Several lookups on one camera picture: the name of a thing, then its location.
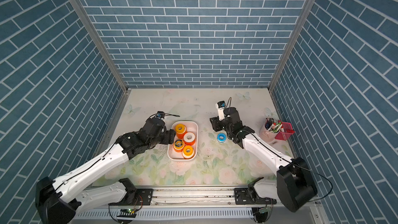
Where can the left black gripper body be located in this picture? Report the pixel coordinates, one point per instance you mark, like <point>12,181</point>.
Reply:
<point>165,138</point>

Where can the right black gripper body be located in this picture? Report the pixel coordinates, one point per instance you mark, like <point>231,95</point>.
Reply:
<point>218,125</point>

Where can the blue tape roll small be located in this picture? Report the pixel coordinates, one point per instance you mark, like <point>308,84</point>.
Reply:
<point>221,137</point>

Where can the yellow tape roll small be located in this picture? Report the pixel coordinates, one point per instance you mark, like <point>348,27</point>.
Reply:
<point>180,130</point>

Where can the yellow black tape roll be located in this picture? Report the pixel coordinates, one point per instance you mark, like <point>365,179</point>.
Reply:
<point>178,145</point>

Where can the white storage box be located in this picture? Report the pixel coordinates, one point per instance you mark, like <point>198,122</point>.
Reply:
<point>191,127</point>

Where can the yellow orange tape roll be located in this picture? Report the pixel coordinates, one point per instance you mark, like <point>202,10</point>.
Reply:
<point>188,152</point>

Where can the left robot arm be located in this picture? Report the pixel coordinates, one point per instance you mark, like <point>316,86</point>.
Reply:
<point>59,200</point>

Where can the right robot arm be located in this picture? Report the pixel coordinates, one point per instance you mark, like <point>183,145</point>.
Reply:
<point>294,185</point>

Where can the pink pen cup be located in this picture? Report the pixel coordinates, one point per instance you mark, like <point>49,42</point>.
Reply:
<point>270,129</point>

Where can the magenta plastic basket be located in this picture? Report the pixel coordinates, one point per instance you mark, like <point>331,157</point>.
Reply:
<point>285,132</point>

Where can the green circuit board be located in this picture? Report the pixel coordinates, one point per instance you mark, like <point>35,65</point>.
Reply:
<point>127,213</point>

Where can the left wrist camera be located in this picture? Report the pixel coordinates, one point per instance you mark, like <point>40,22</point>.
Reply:
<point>160,115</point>

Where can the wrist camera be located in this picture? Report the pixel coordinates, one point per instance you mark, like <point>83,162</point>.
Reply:
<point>220,109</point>
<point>160,115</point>

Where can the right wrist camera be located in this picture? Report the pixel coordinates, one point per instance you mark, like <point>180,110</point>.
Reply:
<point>220,109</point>

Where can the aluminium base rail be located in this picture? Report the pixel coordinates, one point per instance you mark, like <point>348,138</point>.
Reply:
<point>180,196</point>

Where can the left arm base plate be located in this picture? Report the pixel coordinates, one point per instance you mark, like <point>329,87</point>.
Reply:
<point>139,197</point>

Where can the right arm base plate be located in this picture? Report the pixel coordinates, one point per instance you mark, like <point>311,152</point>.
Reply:
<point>247,196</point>

